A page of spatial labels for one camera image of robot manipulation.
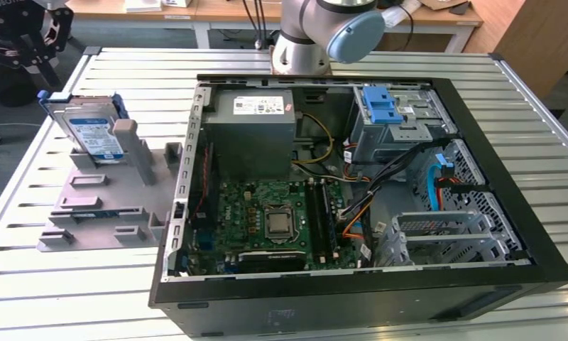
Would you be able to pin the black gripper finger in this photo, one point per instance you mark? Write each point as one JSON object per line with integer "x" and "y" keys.
{"x": 3, "y": 49}
{"x": 51, "y": 71}

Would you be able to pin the hard disk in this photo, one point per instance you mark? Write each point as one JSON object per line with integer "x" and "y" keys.
{"x": 92, "y": 138}

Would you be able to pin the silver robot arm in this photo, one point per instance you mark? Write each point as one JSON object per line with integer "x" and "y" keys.
{"x": 302, "y": 53}

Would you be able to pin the metal disk bay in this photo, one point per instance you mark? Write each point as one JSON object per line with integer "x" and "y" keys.
{"x": 454, "y": 237}

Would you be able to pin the plain white box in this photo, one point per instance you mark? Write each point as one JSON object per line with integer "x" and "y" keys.
{"x": 144, "y": 5}

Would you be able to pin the white box blue print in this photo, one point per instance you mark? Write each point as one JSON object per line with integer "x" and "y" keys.
{"x": 176, "y": 3}

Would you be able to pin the grey parts rack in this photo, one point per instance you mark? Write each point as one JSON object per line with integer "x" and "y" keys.
{"x": 113, "y": 199}

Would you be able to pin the green RAM stick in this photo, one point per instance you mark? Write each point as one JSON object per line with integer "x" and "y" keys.
{"x": 94, "y": 214}

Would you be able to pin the grey power supply unit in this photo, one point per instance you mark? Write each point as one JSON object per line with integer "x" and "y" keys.
{"x": 250, "y": 149}

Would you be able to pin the green motherboard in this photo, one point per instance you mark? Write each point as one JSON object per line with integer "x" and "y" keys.
{"x": 232, "y": 245}

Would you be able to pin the silver CPU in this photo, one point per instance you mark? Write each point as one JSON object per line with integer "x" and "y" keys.
{"x": 277, "y": 223}

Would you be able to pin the CPU socket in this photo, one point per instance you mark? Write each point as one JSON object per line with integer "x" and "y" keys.
{"x": 266, "y": 236}

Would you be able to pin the blue drive cage latch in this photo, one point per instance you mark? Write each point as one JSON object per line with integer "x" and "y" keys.
{"x": 376, "y": 106}

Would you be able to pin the black RAM slot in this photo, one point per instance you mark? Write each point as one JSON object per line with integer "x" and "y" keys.
{"x": 317, "y": 220}

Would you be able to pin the black graphics card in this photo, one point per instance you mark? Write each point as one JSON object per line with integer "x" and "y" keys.
{"x": 269, "y": 264}

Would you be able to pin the white roll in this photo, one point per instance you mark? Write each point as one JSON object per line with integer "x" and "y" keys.
{"x": 400, "y": 14}

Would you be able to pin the metal drive cage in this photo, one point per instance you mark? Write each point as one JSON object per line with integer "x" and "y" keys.
{"x": 406, "y": 135}

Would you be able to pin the brown cardboard piece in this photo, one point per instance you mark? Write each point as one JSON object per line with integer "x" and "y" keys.
{"x": 430, "y": 4}

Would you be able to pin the black PC case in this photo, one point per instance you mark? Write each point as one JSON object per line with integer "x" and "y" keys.
{"x": 312, "y": 312}

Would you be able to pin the wooden cabinet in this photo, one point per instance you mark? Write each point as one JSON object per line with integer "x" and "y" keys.
{"x": 539, "y": 35}

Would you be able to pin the wooden desk white frame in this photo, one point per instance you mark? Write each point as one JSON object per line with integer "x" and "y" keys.
{"x": 113, "y": 16}
{"x": 425, "y": 18}

